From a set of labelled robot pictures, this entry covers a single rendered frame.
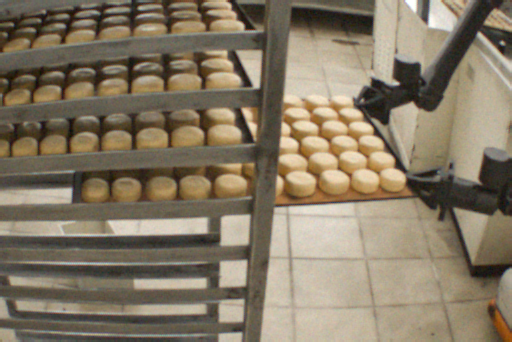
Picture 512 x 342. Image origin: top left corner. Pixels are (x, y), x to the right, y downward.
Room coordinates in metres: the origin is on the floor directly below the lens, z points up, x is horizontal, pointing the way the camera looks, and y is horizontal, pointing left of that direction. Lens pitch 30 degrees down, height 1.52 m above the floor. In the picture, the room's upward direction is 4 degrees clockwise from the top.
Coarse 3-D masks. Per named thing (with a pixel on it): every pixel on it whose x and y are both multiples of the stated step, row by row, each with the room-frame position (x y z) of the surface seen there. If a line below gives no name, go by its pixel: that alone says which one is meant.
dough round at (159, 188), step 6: (150, 180) 0.91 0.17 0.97; (156, 180) 0.91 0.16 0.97; (162, 180) 0.91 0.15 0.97; (168, 180) 0.91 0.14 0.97; (150, 186) 0.89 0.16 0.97; (156, 186) 0.89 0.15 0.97; (162, 186) 0.89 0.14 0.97; (168, 186) 0.89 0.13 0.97; (174, 186) 0.90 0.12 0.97; (150, 192) 0.88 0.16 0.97; (156, 192) 0.88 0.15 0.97; (162, 192) 0.88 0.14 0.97; (168, 192) 0.88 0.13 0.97; (174, 192) 0.89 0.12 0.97; (150, 198) 0.88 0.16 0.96; (156, 198) 0.87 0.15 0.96; (162, 198) 0.87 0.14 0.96; (168, 198) 0.88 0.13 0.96
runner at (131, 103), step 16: (96, 96) 0.82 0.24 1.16; (112, 96) 0.83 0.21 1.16; (128, 96) 0.83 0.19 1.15; (144, 96) 0.84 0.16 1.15; (160, 96) 0.84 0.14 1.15; (176, 96) 0.85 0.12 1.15; (192, 96) 0.85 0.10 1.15; (208, 96) 0.86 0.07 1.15; (224, 96) 0.86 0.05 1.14; (240, 96) 0.87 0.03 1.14; (256, 96) 0.87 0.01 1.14; (0, 112) 0.78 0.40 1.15; (16, 112) 0.79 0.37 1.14; (32, 112) 0.80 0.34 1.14; (48, 112) 0.80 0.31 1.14; (64, 112) 0.81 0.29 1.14; (80, 112) 0.81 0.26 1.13; (96, 112) 0.82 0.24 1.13; (112, 112) 0.83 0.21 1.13; (128, 112) 0.83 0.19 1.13
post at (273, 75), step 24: (288, 0) 0.85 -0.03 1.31; (264, 24) 0.87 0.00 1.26; (288, 24) 0.85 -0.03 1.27; (264, 48) 0.86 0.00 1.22; (264, 72) 0.85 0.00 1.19; (264, 96) 0.85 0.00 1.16; (264, 120) 0.85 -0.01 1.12; (264, 144) 0.85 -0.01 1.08; (264, 168) 0.85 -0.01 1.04; (264, 192) 0.85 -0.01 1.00; (264, 216) 0.85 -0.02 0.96; (264, 240) 0.85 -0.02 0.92; (264, 264) 0.85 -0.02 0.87; (264, 288) 0.85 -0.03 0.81
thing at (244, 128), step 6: (234, 108) 1.05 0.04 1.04; (240, 108) 1.03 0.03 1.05; (234, 114) 1.03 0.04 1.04; (240, 114) 1.02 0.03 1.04; (234, 120) 1.00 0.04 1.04; (240, 120) 1.00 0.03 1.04; (246, 120) 0.98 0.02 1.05; (240, 126) 0.98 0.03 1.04; (246, 126) 0.97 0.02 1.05; (246, 132) 0.96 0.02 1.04; (246, 138) 0.94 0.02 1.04; (252, 138) 0.92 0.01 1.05; (246, 144) 0.92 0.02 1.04
